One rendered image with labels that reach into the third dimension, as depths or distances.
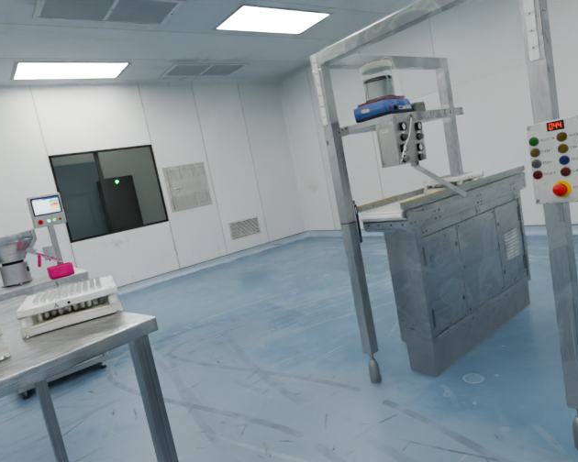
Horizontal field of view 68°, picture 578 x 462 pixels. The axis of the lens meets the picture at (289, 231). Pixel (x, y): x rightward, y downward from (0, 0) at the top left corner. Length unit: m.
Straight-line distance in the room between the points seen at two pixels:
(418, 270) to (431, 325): 0.29
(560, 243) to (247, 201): 6.13
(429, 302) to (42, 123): 5.40
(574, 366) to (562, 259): 0.38
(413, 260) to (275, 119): 6.01
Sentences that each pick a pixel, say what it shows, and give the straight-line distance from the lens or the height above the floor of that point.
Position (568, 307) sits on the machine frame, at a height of 0.55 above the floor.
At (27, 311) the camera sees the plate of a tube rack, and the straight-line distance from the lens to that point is 1.30.
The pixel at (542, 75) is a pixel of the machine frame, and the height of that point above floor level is 1.32.
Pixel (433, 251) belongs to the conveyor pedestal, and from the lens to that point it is 2.35.
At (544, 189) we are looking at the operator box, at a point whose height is 0.97.
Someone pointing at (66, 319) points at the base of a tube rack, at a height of 0.91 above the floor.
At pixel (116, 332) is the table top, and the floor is 0.89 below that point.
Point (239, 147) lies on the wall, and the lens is 7.45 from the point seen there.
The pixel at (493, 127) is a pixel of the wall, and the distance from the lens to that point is 5.66.
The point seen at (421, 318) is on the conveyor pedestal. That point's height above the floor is 0.32.
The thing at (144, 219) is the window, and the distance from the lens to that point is 6.64.
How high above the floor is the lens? 1.16
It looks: 7 degrees down
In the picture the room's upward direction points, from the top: 11 degrees counter-clockwise
